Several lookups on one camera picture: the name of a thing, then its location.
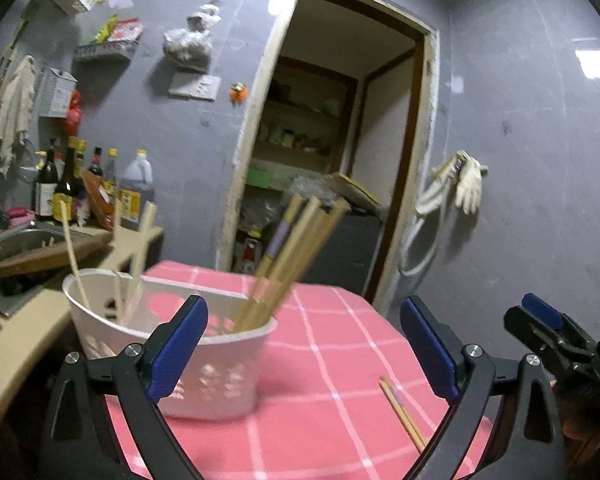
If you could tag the person's right hand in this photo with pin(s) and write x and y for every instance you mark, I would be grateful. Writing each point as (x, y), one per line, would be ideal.
(580, 430)

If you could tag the green yellow packet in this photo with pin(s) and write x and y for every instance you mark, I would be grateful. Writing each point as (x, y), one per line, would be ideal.
(105, 30)

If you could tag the white plastic utensil basket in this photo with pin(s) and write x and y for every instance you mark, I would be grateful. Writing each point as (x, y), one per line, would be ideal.
(215, 375)

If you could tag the wooden rolling pin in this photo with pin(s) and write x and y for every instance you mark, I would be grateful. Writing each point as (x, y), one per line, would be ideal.
(45, 257)

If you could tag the orange snack bag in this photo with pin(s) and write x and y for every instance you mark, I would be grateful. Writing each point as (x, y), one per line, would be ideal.
(97, 200)

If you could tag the green box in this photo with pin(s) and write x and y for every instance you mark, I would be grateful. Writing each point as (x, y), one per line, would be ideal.
(257, 177)

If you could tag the wooden door frame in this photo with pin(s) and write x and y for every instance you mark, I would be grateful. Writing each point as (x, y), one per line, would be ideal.
(430, 110)

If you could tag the white wall switch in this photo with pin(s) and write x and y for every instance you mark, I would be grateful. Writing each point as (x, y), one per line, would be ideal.
(457, 84)

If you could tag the hanging white cloth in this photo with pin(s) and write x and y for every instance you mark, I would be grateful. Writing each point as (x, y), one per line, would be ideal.
(15, 105)

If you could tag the pink sponge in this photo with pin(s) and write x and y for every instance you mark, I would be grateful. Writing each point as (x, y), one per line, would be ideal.
(20, 215)

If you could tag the wooden pantry shelf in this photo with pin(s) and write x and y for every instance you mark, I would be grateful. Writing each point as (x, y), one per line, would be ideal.
(305, 110)

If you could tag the dark bottle red cap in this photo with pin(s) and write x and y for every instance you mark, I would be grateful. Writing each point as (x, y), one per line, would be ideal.
(96, 165)

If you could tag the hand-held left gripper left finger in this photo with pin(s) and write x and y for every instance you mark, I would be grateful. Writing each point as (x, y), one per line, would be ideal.
(177, 347)

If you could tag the red labelled floor bottle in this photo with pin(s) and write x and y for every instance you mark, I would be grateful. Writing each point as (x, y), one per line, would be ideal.
(252, 252)

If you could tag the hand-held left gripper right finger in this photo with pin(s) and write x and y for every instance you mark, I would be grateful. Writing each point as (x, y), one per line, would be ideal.
(430, 350)

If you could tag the stainless steel sink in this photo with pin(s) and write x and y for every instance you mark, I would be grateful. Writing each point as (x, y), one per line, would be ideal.
(10, 245)

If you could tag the clear bottle yellow cap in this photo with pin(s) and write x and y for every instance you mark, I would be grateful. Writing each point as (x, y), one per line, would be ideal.
(111, 167)

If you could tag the wall knife rack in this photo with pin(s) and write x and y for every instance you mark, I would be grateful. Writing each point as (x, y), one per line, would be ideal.
(0, 75)

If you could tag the white wall socket plate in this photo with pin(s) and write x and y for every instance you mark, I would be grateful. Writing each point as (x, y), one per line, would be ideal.
(195, 86)

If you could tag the red white packet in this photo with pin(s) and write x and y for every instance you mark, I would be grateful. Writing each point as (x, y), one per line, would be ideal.
(126, 30)

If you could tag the white wall holder box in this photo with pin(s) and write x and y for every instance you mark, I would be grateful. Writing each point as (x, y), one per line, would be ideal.
(59, 92)

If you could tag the yellow edged cardboard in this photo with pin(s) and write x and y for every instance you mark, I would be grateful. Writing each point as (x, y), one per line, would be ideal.
(357, 192)

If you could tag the dark bottle yellow label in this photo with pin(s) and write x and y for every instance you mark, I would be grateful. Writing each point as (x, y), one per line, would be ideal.
(67, 180)

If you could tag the white rubber gloves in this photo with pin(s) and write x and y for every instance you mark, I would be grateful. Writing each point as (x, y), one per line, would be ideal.
(467, 180)

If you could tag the crumpled clear plastic bag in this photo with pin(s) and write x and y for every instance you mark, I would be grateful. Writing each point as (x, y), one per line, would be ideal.
(310, 185)

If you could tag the metal strainer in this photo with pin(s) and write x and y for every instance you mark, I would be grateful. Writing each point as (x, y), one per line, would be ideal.
(27, 160)

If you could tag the orange wall hook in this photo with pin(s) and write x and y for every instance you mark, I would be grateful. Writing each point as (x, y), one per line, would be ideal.
(238, 91)

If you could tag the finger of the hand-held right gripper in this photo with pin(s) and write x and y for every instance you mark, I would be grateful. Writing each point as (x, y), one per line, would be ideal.
(542, 306)
(527, 327)

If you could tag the hanging clear plastic bag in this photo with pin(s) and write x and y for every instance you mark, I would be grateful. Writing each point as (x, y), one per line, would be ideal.
(190, 40)

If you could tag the bunch of bamboo chopsticks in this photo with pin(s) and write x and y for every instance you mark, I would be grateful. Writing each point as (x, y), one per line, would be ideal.
(310, 240)

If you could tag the yellow capped sauce bottle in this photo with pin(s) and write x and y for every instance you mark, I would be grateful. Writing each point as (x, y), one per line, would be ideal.
(82, 152)

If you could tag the beige kitchen counter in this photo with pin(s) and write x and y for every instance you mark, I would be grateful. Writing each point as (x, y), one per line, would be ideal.
(25, 330)

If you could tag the red plastic bag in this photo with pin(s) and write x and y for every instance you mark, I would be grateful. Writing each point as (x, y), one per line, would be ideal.
(73, 112)

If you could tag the pink checked tablecloth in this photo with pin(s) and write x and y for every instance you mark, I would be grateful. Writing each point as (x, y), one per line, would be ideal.
(330, 360)

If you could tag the dark bottle white label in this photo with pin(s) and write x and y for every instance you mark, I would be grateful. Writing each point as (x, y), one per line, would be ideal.
(45, 185)

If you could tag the dark grey cabinet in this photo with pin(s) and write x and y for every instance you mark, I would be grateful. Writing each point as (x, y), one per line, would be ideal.
(350, 250)

